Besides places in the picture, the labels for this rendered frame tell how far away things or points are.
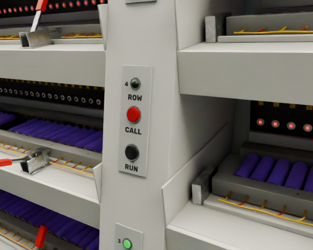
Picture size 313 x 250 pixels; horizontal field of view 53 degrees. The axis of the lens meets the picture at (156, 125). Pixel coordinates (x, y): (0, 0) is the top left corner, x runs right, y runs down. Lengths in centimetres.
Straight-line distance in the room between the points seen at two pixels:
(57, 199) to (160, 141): 20
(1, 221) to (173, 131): 50
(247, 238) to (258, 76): 16
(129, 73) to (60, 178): 21
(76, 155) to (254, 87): 29
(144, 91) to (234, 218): 17
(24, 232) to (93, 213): 28
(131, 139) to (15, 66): 24
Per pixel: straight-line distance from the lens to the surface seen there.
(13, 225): 71
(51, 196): 49
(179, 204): 37
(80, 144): 54
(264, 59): 29
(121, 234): 40
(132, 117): 35
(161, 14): 34
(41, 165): 53
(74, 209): 46
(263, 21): 37
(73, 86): 66
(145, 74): 34
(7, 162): 50
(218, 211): 38
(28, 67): 50
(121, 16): 37
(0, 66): 56
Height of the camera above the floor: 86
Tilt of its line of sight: 8 degrees down
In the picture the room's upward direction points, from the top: 4 degrees clockwise
